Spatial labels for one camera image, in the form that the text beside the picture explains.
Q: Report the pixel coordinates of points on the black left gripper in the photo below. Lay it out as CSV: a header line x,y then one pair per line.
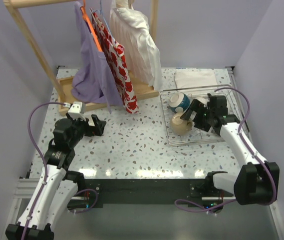
x,y
89,125

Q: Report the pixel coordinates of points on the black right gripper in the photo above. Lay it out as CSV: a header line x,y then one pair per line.
x,y
197,107

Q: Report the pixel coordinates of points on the blue white dotted bowl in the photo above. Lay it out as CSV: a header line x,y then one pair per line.
x,y
179,102

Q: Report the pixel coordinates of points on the beige ceramic bowl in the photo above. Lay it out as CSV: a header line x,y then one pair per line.
x,y
180,126

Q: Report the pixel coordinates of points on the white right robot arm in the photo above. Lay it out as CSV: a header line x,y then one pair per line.
x,y
258,179

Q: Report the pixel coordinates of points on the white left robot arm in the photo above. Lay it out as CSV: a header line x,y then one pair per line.
x,y
57,184

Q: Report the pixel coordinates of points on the wooden clothes rack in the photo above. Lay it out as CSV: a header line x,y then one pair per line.
x,y
141,89

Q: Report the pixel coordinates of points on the folded white cloth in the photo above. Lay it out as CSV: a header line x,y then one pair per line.
x,y
195,78

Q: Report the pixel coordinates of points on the purple hanging garment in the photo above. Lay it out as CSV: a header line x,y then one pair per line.
x,y
94,82

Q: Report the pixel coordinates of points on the red white floral garment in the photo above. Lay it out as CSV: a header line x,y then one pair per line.
x,y
115,57

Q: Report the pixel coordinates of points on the white pleated garment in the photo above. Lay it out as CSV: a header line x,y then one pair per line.
x,y
130,28

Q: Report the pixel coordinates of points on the blue clothes hanger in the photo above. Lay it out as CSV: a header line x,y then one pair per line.
x,y
101,13

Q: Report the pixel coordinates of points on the orange clothes hanger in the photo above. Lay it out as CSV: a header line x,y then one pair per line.
x,y
90,26

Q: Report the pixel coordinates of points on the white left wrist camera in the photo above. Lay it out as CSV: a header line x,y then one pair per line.
x,y
77,107

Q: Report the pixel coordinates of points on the metal wire dish rack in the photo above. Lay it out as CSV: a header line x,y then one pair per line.
x,y
197,136

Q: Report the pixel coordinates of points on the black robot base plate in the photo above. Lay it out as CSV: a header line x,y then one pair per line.
x,y
155,192

